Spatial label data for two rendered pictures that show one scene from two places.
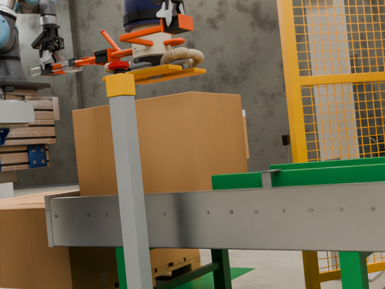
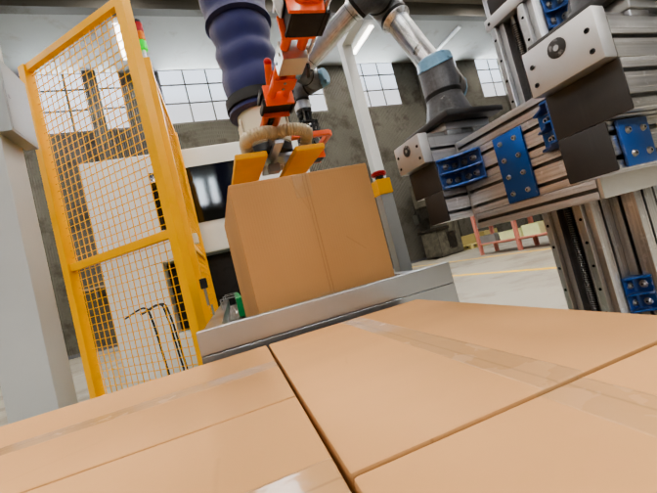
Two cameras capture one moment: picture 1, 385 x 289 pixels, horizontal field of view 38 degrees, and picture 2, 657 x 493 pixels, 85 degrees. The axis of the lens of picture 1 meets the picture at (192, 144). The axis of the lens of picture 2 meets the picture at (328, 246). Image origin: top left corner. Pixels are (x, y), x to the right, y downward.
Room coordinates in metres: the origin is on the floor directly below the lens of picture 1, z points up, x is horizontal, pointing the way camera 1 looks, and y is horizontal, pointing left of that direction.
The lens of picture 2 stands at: (3.29, 1.04, 0.69)
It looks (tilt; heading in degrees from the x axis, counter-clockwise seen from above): 2 degrees up; 220
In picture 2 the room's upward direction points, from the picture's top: 14 degrees counter-clockwise
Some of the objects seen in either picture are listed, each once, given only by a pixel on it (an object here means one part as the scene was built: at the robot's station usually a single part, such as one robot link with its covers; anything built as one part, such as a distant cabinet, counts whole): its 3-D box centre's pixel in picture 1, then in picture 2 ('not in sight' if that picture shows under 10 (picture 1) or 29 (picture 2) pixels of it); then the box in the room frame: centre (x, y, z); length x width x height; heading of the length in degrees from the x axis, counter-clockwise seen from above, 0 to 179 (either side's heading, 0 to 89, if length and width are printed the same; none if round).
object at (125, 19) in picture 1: (149, 20); (259, 105); (2.40, 0.13, 1.30); 0.23 x 0.23 x 0.04
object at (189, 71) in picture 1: (167, 73); (246, 168); (2.48, 0.08, 1.08); 0.34 x 0.10 x 0.05; 58
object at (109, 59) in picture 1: (107, 57); (276, 101); (2.53, 0.34, 1.19); 0.10 x 0.08 x 0.06; 148
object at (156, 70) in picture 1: (141, 70); (298, 160); (2.32, 0.18, 1.08); 0.34 x 0.10 x 0.05; 58
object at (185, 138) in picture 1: (161, 149); (295, 253); (2.40, 0.13, 0.75); 0.60 x 0.40 x 0.40; 58
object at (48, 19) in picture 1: (49, 22); not in sight; (2.71, 0.63, 1.41); 0.08 x 0.08 x 0.05
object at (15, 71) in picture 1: (5, 71); (446, 108); (2.08, 0.66, 1.09); 0.15 x 0.15 x 0.10
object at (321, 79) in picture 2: not in sight; (314, 79); (2.04, 0.14, 1.48); 0.11 x 0.11 x 0.08; 7
